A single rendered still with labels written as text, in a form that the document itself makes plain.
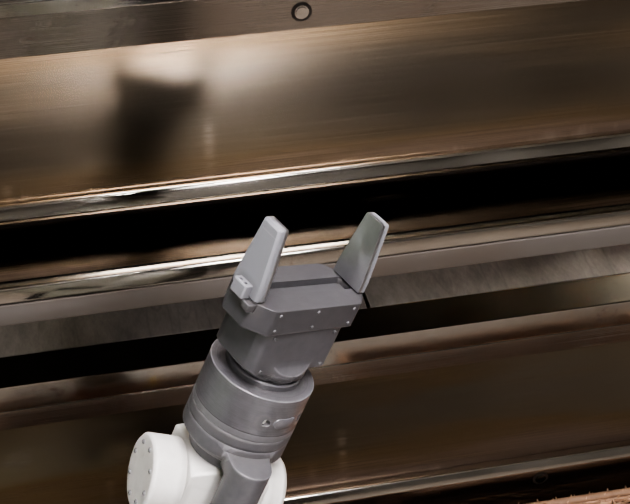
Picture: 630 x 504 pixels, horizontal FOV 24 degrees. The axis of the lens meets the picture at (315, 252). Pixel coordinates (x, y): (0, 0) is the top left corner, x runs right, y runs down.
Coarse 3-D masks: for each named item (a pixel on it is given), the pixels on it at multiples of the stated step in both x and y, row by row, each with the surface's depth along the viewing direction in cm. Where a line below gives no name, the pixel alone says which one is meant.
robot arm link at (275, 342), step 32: (288, 288) 112; (320, 288) 114; (352, 288) 116; (224, 320) 112; (256, 320) 108; (288, 320) 109; (320, 320) 111; (352, 320) 114; (224, 352) 115; (256, 352) 110; (288, 352) 112; (320, 352) 115; (224, 384) 112; (256, 384) 112; (288, 384) 114; (224, 416) 113; (256, 416) 112; (288, 416) 114
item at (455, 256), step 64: (320, 192) 177; (384, 192) 176; (448, 192) 175; (512, 192) 175; (576, 192) 174; (0, 256) 164; (64, 256) 164; (128, 256) 163; (192, 256) 162; (384, 256) 161; (448, 256) 162; (512, 256) 164; (0, 320) 154
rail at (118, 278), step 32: (480, 224) 163; (512, 224) 162; (544, 224) 163; (576, 224) 164; (608, 224) 165; (224, 256) 158; (288, 256) 158; (320, 256) 159; (0, 288) 153; (32, 288) 154; (64, 288) 154; (96, 288) 155
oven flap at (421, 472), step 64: (384, 384) 195; (448, 384) 197; (512, 384) 199; (576, 384) 201; (0, 448) 187; (64, 448) 189; (128, 448) 190; (320, 448) 196; (384, 448) 198; (448, 448) 200; (512, 448) 202; (576, 448) 203
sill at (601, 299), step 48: (528, 288) 195; (576, 288) 195; (624, 288) 195; (192, 336) 187; (384, 336) 187; (432, 336) 189; (480, 336) 191; (528, 336) 192; (0, 384) 179; (48, 384) 180; (96, 384) 182; (144, 384) 183; (192, 384) 185
